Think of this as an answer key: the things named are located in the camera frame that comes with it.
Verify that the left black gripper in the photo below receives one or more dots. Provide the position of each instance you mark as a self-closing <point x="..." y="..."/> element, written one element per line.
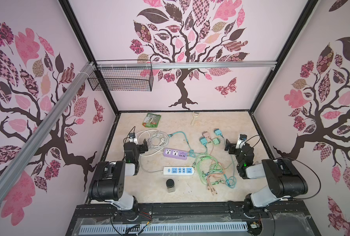
<point x="140" y="146"/>

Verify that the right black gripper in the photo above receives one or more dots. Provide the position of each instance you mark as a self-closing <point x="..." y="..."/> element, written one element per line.
<point x="233" y="146"/>

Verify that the light green charger plug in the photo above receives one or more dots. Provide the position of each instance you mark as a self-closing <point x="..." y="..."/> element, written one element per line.
<point x="216" y="141"/>

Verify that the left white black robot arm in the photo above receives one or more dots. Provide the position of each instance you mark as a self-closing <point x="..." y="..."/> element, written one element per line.
<point x="107" y="184"/>

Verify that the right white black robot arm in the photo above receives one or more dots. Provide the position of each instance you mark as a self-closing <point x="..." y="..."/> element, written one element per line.
<point x="283" y="179"/>

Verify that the dark teal charger plug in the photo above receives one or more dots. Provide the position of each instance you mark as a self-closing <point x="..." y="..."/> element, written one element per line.
<point x="218" y="132"/>

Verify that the green snack packet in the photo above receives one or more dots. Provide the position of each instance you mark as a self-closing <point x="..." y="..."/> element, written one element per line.
<point x="151" y="120"/>

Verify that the white blue power strip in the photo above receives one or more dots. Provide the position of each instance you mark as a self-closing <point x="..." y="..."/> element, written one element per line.
<point x="179" y="171"/>

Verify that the purple power strip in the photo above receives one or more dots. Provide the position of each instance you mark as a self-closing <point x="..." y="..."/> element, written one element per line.
<point x="175" y="153"/>

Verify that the black lid glass jar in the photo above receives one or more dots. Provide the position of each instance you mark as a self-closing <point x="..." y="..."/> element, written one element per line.
<point x="170" y="185"/>

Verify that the beige vegetable peeler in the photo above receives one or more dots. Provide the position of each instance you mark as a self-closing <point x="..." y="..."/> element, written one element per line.
<point x="195" y="115"/>

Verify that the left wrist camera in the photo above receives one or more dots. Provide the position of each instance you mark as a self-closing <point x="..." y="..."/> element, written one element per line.
<point x="132" y="138"/>

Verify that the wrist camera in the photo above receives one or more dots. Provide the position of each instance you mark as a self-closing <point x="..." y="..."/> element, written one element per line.
<point x="132" y="138"/>
<point x="241" y="141"/>

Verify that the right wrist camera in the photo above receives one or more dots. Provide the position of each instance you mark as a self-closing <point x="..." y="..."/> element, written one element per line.
<point x="241" y="141"/>

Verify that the black wire basket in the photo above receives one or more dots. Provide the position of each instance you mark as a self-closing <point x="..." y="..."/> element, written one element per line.
<point x="122" y="75"/>

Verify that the white slotted cable duct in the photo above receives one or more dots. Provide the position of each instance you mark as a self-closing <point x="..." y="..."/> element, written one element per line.
<point x="161" y="228"/>

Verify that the rear aluminium rail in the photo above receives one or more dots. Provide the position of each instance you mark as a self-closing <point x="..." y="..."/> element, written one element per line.
<point x="194" y="65"/>

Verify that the aluminium rail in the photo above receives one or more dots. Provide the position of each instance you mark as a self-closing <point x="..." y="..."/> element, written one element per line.
<point x="194" y="65"/>
<point x="13" y="171"/>

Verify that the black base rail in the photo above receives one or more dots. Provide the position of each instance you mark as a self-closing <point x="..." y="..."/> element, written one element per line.
<point x="234" y="210"/>

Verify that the left aluminium rail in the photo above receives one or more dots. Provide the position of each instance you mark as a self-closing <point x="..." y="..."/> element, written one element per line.
<point x="13" y="171"/>

